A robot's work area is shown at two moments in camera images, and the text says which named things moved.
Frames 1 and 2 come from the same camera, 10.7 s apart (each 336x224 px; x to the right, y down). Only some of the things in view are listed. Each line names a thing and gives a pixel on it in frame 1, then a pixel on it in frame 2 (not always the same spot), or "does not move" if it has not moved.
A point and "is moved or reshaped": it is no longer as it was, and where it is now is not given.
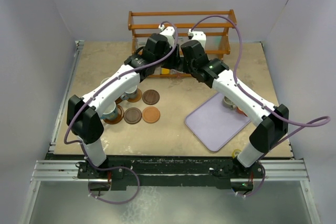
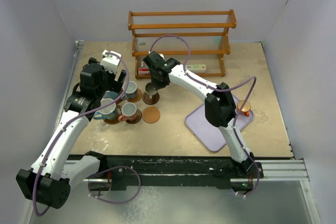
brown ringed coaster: [120, 115] does not move
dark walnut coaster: [133, 115] does not move
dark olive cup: [228, 103] is moved or reshaped
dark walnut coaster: [150, 97] does not move
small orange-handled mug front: [174, 72] is moved or reshaped
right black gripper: [185, 67] to [158, 85]
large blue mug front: [110, 112] does not move
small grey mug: [133, 95] does not move
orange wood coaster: [150, 115] does not move
